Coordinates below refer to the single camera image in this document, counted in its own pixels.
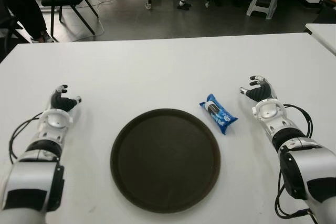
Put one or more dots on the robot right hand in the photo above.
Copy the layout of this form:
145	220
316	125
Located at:
261	93

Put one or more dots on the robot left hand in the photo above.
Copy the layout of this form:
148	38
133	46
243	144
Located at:
61	102

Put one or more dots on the blue Oreo cookie pack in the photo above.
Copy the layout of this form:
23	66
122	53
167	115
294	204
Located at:
218	115

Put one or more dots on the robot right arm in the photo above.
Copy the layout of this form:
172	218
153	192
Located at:
302	166

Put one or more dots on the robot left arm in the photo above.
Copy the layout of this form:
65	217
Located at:
31	179

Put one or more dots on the neighbouring white table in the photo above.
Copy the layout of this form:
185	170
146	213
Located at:
325	35

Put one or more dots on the black swivel chair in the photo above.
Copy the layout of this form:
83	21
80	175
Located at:
10	22

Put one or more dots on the black chair with curved armrest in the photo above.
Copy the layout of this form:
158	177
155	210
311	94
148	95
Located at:
326	11

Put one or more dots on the round dark brown tray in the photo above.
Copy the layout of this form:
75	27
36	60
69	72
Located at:
165	161

